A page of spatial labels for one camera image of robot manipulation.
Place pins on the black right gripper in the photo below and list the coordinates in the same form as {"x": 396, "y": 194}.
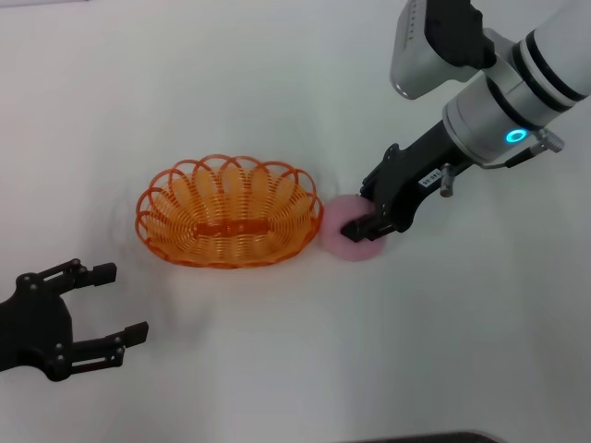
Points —
{"x": 406, "y": 180}

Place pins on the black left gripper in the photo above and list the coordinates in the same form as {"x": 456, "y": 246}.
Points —
{"x": 37, "y": 327}

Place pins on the pink plush peach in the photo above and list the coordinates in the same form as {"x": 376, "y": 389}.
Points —
{"x": 334, "y": 217}

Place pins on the orange woven plastic basket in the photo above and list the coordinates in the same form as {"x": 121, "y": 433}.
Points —
{"x": 231, "y": 228}

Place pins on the silver metal connector plug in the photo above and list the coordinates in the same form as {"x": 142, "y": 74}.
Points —
{"x": 447, "y": 182}

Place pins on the dark robot torso edge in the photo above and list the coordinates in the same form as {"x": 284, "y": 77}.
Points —
{"x": 429, "y": 439}

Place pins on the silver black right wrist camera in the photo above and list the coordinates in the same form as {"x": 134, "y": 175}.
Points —
{"x": 415, "y": 60}

